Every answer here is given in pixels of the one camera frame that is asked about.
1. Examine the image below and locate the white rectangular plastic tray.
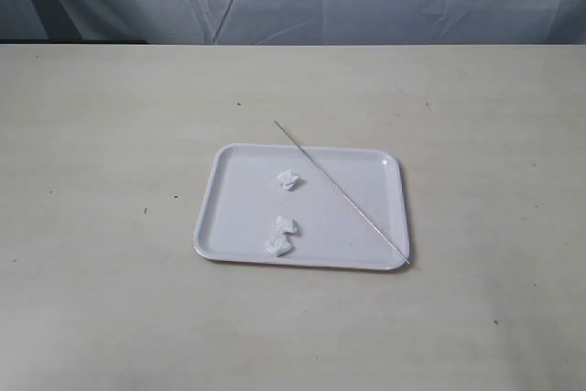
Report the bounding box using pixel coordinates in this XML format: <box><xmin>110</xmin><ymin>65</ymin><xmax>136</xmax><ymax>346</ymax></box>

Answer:
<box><xmin>193</xmin><ymin>144</ymin><xmax>410</xmax><ymax>271</ymax></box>

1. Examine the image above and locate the thin metal skewer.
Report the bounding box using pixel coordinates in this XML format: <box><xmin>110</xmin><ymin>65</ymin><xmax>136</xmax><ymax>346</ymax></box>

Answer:
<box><xmin>273</xmin><ymin>120</ymin><xmax>411</xmax><ymax>266</ymax></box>

